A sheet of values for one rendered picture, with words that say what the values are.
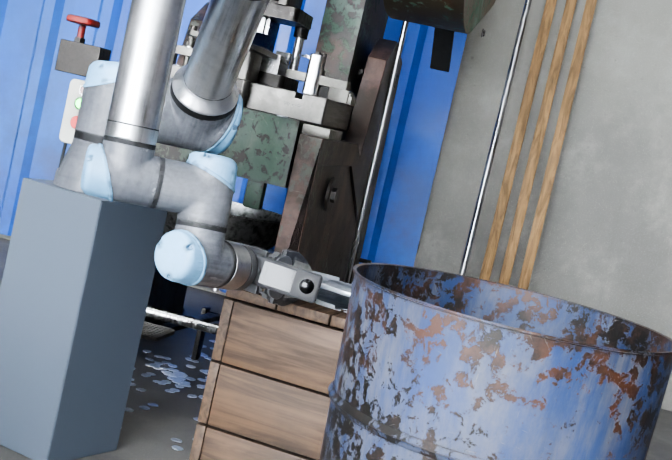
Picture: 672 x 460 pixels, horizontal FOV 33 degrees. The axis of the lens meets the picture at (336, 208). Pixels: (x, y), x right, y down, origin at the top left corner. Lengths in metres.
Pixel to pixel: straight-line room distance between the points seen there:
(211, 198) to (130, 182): 0.12
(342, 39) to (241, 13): 1.05
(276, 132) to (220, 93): 0.51
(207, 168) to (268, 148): 0.76
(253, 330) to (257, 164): 0.59
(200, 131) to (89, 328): 0.38
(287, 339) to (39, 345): 0.41
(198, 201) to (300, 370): 0.38
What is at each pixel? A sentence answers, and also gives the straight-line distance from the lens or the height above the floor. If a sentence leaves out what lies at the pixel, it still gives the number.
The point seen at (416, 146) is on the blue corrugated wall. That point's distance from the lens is 3.69.
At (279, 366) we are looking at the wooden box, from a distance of 1.87.
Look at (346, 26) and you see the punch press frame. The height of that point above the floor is 0.89.
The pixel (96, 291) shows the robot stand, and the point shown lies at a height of 0.30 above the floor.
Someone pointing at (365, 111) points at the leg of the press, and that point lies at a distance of 2.80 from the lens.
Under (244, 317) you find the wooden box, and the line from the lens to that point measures 1.89.
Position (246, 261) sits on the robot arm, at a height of 0.42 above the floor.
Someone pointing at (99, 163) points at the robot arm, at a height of 0.53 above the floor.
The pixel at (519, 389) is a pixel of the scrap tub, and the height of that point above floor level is 0.41.
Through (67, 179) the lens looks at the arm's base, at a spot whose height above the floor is 0.47.
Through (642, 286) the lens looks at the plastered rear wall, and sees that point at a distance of 3.72.
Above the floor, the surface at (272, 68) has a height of 0.75.
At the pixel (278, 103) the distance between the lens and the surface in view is 2.47.
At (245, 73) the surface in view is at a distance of 2.46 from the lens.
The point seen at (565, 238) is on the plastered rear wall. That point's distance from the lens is 3.70.
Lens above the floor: 0.65
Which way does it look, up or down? 4 degrees down
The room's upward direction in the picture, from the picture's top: 13 degrees clockwise
